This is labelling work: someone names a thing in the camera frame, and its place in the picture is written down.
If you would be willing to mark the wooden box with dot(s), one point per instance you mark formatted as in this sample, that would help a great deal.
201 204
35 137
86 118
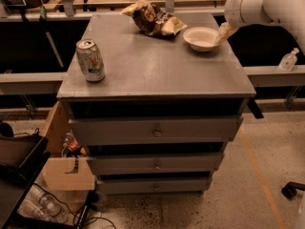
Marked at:
63 173

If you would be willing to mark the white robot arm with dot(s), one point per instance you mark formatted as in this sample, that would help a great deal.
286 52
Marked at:
288 14

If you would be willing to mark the grey drawer cabinet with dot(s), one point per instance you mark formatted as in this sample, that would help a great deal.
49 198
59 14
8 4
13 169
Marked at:
154 77

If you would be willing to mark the middle grey drawer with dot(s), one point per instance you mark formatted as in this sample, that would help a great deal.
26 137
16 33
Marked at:
154 164

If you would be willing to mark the black cart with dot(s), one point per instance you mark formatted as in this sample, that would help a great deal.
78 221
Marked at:
21 160

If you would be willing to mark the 7up soda can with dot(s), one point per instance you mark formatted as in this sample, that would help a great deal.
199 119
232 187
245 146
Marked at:
90 60

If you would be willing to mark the black chair caster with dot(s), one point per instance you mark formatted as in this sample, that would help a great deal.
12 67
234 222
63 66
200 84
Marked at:
289 191

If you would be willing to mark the plastic water bottle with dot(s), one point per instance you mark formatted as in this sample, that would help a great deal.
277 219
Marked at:
46 200

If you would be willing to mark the hand sanitizer bottle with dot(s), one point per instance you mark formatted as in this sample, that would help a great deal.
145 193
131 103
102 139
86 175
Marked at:
288 61

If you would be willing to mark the bottom grey drawer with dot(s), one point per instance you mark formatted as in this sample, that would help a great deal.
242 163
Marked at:
153 185

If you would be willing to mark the grey drawer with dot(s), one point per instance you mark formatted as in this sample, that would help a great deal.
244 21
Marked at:
154 164
153 185
153 130

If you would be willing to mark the crumpled chip bag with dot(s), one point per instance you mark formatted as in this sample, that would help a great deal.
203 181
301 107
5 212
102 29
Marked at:
152 20

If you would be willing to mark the white paper bowl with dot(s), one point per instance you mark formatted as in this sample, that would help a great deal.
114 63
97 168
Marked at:
201 39

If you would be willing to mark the top grey drawer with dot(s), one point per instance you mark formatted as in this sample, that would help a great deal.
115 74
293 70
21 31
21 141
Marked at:
153 130

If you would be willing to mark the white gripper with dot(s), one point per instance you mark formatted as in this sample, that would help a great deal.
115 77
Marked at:
233 10

